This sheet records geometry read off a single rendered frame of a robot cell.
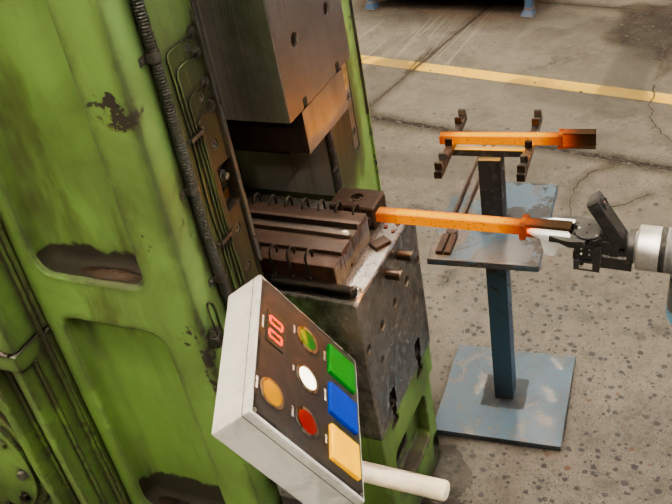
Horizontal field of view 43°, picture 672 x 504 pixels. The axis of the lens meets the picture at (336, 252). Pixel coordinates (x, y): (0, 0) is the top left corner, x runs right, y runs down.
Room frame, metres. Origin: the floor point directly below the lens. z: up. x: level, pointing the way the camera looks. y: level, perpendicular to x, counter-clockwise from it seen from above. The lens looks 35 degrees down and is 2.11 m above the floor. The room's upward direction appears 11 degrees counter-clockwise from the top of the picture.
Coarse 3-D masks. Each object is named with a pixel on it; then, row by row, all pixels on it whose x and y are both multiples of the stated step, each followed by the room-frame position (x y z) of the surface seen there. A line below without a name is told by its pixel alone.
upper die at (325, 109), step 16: (336, 80) 1.68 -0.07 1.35; (320, 96) 1.61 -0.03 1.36; (336, 96) 1.67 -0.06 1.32; (304, 112) 1.54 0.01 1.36; (320, 112) 1.60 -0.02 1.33; (336, 112) 1.66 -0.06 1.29; (240, 128) 1.61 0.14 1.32; (256, 128) 1.59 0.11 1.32; (272, 128) 1.57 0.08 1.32; (288, 128) 1.55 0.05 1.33; (304, 128) 1.54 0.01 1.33; (320, 128) 1.59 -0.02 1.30; (240, 144) 1.62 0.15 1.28; (256, 144) 1.60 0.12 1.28; (272, 144) 1.58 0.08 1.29; (288, 144) 1.56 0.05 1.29; (304, 144) 1.54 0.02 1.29
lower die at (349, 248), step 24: (288, 216) 1.75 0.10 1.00; (312, 216) 1.74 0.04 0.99; (336, 216) 1.72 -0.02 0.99; (360, 216) 1.70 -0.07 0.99; (264, 240) 1.68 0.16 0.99; (288, 240) 1.66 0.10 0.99; (312, 240) 1.64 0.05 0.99; (336, 240) 1.62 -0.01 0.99; (360, 240) 1.66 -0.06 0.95; (264, 264) 1.62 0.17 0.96; (312, 264) 1.56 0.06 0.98; (336, 264) 1.55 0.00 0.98
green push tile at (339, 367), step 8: (328, 344) 1.22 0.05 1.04; (328, 352) 1.20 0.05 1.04; (336, 352) 1.21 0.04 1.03; (328, 360) 1.18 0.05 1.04; (336, 360) 1.19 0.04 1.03; (344, 360) 1.21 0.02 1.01; (328, 368) 1.15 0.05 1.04; (336, 368) 1.16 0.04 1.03; (344, 368) 1.18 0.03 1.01; (352, 368) 1.20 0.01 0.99; (336, 376) 1.15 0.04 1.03; (344, 376) 1.16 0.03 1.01; (352, 376) 1.18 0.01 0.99; (344, 384) 1.14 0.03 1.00; (352, 384) 1.16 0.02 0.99; (352, 392) 1.14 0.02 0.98
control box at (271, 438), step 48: (240, 288) 1.26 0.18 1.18; (240, 336) 1.12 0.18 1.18; (288, 336) 1.16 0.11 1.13; (240, 384) 1.00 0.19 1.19; (288, 384) 1.04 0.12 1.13; (336, 384) 1.13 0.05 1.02; (240, 432) 0.93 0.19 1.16; (288, 432) 0.94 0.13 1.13; (288, 480) 0.92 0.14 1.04; (336, 480) 0.92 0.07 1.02
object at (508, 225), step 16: (384, 208) 1.61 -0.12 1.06; (400, 208) 1.59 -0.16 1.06; (416, 224) 1.55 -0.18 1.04; (432, 224) 1.53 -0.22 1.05; (448, 224) 1.51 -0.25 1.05; (464, 224) 1.49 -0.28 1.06; (480, 224) 1.48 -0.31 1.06; (496, 224) 1.46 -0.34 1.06; (512, 224) 1.45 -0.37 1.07; (528, 224) 1.43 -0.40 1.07; (544, 224) 1.42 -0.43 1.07; (560, 224) 1.40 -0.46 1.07
